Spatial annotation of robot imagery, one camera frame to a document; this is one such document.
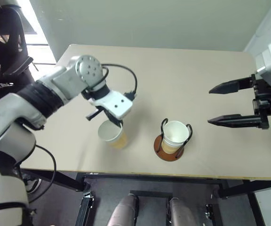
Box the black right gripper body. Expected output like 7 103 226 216
250 74 271 130

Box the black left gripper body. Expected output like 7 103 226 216
85 105 111 121

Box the black table leg bracket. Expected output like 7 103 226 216
75 192 95 226
205 203 215 226

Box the black robot body cable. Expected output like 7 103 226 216
13 145 57 205

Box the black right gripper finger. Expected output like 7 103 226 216
207 113 261 129
208 77 254 95

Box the brown wire cup holder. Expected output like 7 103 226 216
153 118 193 162

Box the dark rounded metallic shape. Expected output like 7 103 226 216
168 197 199 226
107 193 140 226

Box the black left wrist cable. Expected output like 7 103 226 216
92 63 138 101

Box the black white sneaker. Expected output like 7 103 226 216
25 178 42 194

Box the black office chair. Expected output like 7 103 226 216
0 0 36 111

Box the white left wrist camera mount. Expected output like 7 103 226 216
88 89 133 120

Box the black metal table frame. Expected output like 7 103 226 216
20 168 271 226

